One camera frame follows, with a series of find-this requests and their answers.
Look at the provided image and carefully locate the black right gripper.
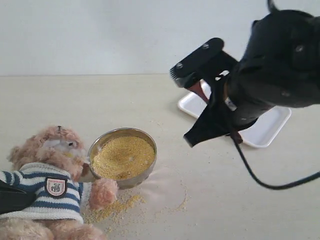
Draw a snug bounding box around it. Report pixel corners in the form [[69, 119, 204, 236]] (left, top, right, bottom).
[[184, 10, 320, 146]]

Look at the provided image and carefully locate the plush teddy bear striped sweater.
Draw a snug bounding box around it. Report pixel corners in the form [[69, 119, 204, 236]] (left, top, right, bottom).
[[0, 125, 118, 240]]

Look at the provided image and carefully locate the dark red wooden spoon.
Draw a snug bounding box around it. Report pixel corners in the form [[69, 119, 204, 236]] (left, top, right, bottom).
[[187, 81, 243, 144]]

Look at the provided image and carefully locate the white rectangular plastic tray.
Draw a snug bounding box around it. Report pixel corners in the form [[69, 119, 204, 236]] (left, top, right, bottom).
[[178, 79, 292, 148]]

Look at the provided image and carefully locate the spilled yellow millet pile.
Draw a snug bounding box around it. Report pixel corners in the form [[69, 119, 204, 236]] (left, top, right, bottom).
[[83, 193, 146, 224]]

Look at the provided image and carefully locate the yellow millet in bowl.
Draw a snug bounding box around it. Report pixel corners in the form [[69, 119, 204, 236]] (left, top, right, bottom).
[[93, 136, 156, 180]]

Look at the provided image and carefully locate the steel bowl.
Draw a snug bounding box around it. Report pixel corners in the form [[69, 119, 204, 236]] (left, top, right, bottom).
[[87, 127, 157, 190]]

